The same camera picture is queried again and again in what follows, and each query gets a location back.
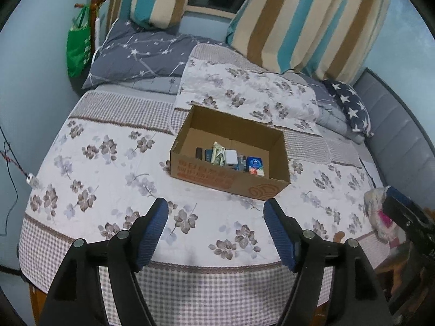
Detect navy star pillow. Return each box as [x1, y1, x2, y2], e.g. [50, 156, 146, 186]
[323, 80, 373, 138]

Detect floral bedspread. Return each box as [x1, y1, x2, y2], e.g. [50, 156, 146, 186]
[18, 90, 390, 325]

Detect folded floral quilt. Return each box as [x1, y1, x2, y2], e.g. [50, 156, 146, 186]
[171, 43, 320, 136]

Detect brown cardboard box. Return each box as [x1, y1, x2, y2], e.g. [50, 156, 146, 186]
[170, 105, 290, 200]

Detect blue card box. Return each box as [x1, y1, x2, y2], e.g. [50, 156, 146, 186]
[246, 157, 265, 177]

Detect green packet on bed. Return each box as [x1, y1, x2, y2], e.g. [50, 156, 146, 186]
[210, 142, 226, 166]

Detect white square charger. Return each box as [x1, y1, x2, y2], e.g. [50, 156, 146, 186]
[224, 149, 238, 166]

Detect grey constellation pillow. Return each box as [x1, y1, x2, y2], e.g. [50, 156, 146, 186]
[83, 18, 223, 95]

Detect grey padded headboard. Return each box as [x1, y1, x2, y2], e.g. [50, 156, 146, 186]
[354, 68, 434, 210]

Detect green shopping bag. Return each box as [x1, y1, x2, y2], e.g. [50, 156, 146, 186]
[66, 5, 91, 78]

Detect folded grey blanket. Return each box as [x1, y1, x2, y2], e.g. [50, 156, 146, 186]
[299, 74, 364, 144]

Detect white pink cloth bundle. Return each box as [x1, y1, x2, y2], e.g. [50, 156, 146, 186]
[363, 186, 406, 247]

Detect wooden coat rack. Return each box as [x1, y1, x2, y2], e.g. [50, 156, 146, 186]
[87, 0, 107, 53]

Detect right striped cushion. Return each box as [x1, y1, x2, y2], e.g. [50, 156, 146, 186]
[226, 0, 390, 83]

